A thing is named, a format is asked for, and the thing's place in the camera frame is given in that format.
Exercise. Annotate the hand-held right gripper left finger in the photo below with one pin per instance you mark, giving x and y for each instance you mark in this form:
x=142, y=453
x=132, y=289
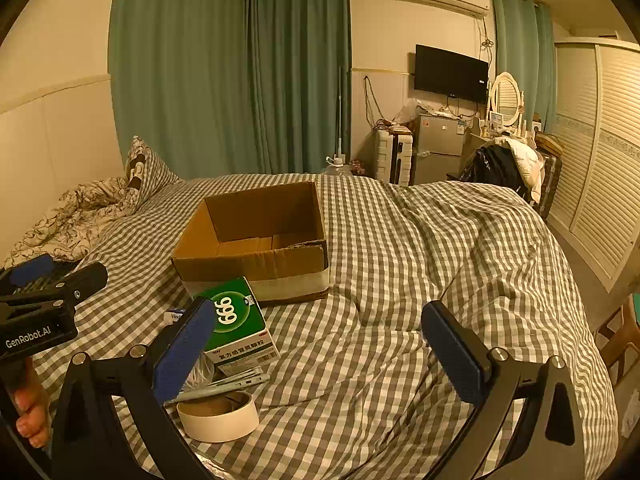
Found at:
x=184, y=352

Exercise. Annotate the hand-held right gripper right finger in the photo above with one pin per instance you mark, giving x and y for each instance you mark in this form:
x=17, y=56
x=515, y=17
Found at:
x=450, y=355

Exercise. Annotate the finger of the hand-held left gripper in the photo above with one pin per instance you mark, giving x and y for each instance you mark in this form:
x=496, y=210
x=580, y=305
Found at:
x=87, y=277
x=31, y=267

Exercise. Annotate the clear plastic cup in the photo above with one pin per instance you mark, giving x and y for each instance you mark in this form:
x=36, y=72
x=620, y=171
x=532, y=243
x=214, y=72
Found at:
x=202, y=372

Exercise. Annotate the small white blue box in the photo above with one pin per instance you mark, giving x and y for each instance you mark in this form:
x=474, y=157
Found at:
x=175, y=316

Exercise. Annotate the green medicine box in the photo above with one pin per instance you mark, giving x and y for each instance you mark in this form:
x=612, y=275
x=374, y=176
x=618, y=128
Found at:
x=240, y=322

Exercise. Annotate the cream tape roll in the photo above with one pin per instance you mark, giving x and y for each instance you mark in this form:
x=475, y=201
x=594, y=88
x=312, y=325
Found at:
x=220, y=427

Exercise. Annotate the brown cardboard box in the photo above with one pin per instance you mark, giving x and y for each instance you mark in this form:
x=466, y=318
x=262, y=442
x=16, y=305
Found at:
x=250, y=270

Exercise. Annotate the person's left hand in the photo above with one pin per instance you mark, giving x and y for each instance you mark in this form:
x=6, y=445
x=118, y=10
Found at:
x=31, y=425

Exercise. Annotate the floral duvet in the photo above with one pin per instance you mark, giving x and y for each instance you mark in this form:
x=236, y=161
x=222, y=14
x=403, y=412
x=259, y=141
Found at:
x=75, y=215

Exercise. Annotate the grey checked blanket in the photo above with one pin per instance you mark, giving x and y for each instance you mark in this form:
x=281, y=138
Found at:
x=400, y=285

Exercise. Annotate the checked pillow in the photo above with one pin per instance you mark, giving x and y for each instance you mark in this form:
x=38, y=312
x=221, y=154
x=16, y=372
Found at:
x=152, y=172

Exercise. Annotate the wooden chair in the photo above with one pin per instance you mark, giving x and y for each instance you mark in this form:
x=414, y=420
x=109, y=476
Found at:
x=617, y=340

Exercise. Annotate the black jacket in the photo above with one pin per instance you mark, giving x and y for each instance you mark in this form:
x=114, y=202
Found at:
x=492, y=167

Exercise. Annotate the silver small fridge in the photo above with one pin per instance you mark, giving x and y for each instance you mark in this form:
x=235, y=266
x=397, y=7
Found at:
x=440, y=150

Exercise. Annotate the brown checked suitcase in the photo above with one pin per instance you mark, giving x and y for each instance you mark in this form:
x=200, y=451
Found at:
x=549, y=175

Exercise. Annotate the white ribbed suitcase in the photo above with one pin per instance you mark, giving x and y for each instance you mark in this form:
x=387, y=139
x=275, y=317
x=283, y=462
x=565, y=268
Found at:
x=390, y=157

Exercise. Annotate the dark patterned bag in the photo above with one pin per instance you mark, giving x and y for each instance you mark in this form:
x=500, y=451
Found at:
x=358, y=167

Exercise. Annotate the white puffer jacket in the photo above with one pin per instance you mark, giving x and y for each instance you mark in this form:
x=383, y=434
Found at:
x=527, y=160

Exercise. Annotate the clear water jug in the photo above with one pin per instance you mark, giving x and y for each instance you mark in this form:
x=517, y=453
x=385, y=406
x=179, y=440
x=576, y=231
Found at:
x=337, y=167

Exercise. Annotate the wide green curtain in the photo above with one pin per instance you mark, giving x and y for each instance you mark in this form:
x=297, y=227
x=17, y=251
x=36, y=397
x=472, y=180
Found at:
x=200, y=85

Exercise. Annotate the clear plastic bag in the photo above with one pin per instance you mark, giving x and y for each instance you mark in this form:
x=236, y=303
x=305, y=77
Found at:
x=412, y=112

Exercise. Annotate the white louvred wardrobe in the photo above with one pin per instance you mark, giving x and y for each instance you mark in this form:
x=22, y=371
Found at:
x=600, y=150

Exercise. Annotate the white oval mirror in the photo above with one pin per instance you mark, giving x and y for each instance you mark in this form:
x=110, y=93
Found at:
x=506, y=97

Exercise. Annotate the white pole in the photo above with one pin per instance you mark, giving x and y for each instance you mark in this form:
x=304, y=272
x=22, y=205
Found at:
x=340, y=110

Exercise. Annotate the narrow green curtain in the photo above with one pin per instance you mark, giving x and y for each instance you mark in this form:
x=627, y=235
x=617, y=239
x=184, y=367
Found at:
x=520, y=50

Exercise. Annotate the black wall television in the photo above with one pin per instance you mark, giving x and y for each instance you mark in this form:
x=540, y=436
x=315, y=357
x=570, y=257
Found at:
x=450, y=72

